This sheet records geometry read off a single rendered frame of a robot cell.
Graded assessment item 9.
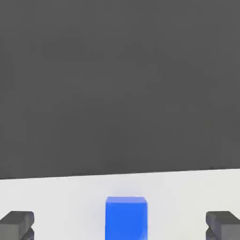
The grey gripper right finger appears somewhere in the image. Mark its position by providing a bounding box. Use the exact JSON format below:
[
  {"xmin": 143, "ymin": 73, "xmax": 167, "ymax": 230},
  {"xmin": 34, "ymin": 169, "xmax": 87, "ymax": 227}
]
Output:
[{"xmin": 205, "ymin": 210, "xmax": 240, "ymax": 240}]

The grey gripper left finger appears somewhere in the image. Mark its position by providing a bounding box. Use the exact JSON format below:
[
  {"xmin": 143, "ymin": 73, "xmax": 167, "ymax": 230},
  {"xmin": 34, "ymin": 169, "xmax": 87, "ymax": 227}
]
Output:
[{"xmin": 0, "ymin": 210, "xmax": 35, "ymax": 240}]

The small blue cube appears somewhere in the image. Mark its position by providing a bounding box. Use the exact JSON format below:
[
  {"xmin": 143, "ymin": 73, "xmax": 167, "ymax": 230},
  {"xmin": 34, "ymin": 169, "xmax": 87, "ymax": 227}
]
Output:
[{"xmin": 105, "ymin": 196, "xmax": 149, "ymax": 240}]

